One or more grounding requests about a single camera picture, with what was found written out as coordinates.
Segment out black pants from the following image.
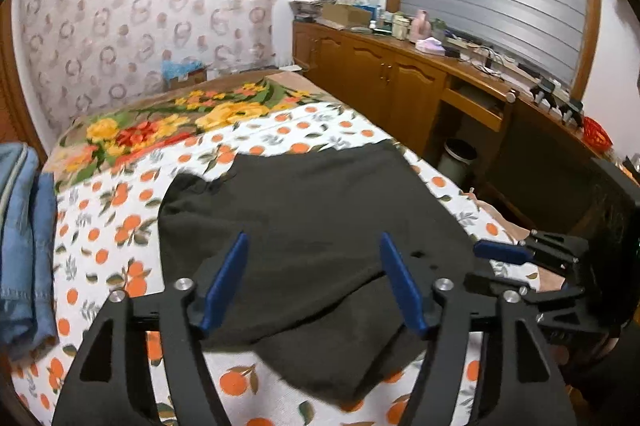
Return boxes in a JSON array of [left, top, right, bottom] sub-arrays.
[[157, 140, 493, 412]]

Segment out orange fruit print bedsheet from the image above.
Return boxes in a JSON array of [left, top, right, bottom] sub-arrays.
[[10, 103, 516, 426]]

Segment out brown cardboard box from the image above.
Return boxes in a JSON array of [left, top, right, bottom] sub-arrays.
[[321, 2, 374, 28]]

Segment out stack of newspapers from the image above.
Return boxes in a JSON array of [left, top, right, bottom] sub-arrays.
[[290, 0, 341, 20]]

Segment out pink bottle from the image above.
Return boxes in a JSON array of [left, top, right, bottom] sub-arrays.
[[411, 9, 431, 43]]

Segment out red basket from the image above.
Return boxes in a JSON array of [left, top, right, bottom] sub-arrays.
[[582, 117, 614, 153]]

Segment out ring patterned wall cloth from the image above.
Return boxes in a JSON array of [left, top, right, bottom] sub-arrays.
[[12, 0, 287, 148]]

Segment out pile of denim clothes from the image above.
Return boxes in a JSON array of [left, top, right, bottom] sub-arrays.
[[0, 142, 60, 359]]

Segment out pink cloth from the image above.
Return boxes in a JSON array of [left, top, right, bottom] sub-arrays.
[[416, 37, 446, 56]]

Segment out long wooden cabinet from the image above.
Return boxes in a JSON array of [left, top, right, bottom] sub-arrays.
[[291, 20, 617, 227]]

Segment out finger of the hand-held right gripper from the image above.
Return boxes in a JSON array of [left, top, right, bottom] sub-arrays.
[[474, 231, 591, 275], [464, 274, 585, 308]]

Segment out cardboard box with blue bags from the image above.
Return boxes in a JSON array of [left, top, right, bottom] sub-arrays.
[[161, 58, 209, 91]]

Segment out grey waste bin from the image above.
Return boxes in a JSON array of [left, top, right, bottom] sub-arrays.
[[439, 138, 479, 183]]

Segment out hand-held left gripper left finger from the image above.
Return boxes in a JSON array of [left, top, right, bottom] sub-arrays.
[[51, 232, 250, 426]]

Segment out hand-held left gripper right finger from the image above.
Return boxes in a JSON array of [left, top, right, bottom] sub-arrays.
[[379, 232, 576, 426]]

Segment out floral blanket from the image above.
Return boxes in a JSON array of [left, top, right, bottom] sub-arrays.
[[47, 71, 346, 193]]

